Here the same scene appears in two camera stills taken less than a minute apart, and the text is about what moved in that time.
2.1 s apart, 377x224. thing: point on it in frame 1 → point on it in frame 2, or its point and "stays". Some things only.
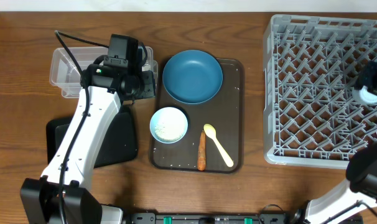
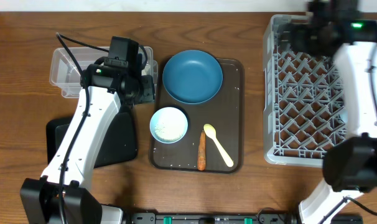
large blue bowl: x=192 y=76 stays
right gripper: x=366 y=76 → x=297 y=33
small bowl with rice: x=168 y=125 stays
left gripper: x=148 y=86 stays
